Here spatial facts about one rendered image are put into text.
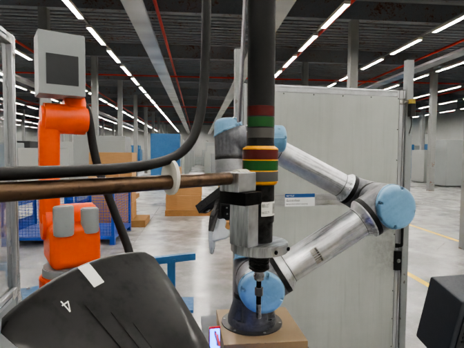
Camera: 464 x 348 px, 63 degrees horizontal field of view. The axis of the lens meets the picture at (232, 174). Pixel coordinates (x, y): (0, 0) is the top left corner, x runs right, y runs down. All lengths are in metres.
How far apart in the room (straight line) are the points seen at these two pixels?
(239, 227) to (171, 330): 0.15
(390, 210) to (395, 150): 1.67
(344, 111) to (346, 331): 1.45
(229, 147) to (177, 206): 8.72
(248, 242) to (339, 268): 2.21
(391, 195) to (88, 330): 0.83
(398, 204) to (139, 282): 0.75
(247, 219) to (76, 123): 3.94
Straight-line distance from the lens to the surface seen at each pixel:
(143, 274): 0.53
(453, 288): 1.10
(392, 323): 2.96
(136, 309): 0.49
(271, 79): 0.45
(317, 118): 2.46
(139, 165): 0.34
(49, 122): 4.27
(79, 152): 11.19
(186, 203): 9.66
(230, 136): 0.98
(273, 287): 1.02
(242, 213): 0.43
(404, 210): 1.09
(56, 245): 4.20
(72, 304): 0.47
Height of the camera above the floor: 1.57
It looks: 3 degrees down
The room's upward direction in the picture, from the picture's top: straight up
